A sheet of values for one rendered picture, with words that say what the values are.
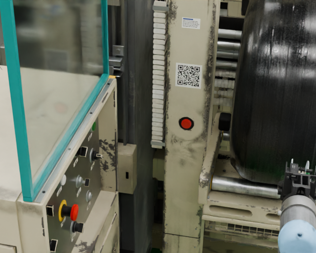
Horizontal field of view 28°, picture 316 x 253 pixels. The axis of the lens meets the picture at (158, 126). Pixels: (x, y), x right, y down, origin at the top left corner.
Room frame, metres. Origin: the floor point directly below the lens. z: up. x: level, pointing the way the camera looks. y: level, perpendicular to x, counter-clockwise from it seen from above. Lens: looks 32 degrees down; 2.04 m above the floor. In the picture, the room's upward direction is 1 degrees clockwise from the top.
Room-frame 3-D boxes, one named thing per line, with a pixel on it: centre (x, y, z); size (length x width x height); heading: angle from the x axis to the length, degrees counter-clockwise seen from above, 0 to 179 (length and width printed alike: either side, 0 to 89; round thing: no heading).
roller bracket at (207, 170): (1.67, -0.18, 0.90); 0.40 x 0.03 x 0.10; 169
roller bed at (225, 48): (2.05, -0.21, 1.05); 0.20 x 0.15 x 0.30; 79
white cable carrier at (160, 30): (1.65, -0.01, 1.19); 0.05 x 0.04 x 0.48; 169
